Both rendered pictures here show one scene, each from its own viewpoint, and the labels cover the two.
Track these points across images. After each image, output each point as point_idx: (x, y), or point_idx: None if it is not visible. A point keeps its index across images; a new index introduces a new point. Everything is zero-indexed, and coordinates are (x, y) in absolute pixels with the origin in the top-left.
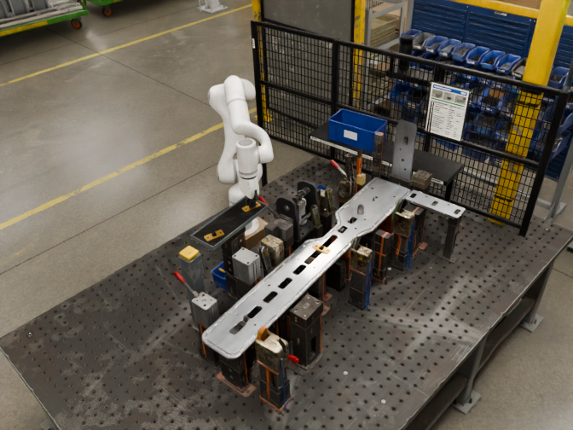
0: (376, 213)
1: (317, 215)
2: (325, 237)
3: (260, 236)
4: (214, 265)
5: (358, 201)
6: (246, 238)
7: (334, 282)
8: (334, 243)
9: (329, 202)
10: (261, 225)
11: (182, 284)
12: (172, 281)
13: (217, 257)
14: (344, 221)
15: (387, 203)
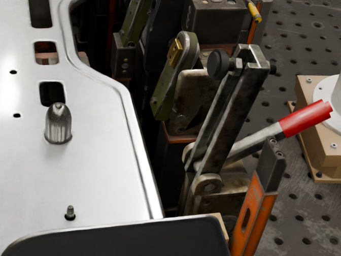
0: (0, 160)
1: (133, 10)
2: (60, 7)
3: (309, 141)
4: (286, 58)
5: (112, 173)
6: (304, 91)
7: None
8: (21, 7)
9: (163, 69)
10: (334, 138)
11: (272, 8)
12: (290, 5)
13: (309, 73)
14: (68, 77)
15: (2, 235)
